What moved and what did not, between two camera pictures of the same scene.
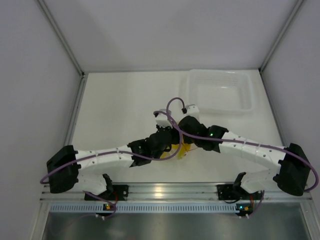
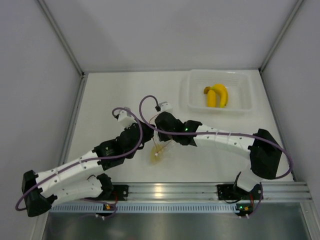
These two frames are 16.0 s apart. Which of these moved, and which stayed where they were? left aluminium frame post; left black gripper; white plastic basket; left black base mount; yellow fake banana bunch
Moved: yellow fake banana bunch; left black gripper
Stayed: left aluminium frame post; white plastic basket; left black base mount
